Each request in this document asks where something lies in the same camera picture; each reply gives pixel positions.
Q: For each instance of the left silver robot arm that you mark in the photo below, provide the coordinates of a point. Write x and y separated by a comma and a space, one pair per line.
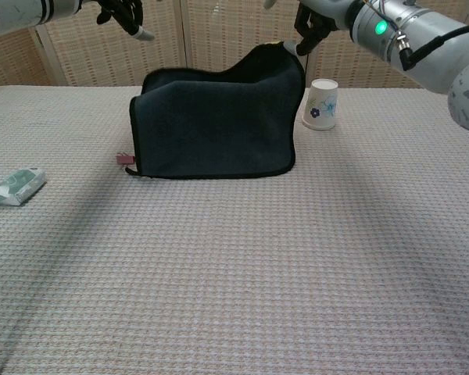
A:
23, 13

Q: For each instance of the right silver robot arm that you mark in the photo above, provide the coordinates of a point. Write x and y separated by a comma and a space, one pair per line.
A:
422, 47

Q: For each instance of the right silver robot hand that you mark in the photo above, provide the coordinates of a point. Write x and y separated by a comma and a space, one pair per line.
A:
320, 19

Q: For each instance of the white floral paper cup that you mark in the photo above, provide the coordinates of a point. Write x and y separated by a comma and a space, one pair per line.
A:
320, 105

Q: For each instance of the woven folding screen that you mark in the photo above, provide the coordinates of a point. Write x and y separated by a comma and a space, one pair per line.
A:
219, 39

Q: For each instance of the yellow towel with black trim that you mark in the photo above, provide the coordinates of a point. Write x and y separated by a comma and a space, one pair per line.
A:
219, 125

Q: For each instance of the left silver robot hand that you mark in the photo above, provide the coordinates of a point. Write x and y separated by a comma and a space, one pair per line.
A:
127, 15

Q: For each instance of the green tissue packet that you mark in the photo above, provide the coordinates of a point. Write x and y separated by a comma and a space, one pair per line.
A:
17, 187

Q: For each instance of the white woven tablecloth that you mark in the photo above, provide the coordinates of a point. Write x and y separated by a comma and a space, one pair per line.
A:
336, 234

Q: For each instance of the pink binder clip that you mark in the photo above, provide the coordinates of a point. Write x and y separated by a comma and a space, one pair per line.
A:
123, 159

